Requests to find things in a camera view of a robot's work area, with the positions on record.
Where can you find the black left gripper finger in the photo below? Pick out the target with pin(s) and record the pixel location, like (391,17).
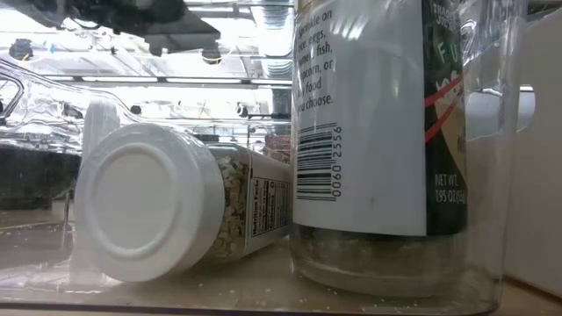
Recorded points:
(184,39)

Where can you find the white-lidded spice jar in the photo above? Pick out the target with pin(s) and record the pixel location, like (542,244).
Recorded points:
(145,202)

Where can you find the furikake seasoning glass jar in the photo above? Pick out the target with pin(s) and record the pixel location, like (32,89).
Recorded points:
(373,131)

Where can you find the black ceiling-mounted device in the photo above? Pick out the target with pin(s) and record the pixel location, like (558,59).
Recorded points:
(211,57)
(20,49)

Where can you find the white building column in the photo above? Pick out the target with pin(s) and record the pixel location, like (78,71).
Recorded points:
(101,118)

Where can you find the wide clear plastic bin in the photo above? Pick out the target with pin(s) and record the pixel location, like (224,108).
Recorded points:
(44,246)

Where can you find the white plastic bin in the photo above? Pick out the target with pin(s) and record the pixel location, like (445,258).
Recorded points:
(540,197)

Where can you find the silver ventilation duct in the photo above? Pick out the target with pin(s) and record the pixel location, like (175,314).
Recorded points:
(272,26)

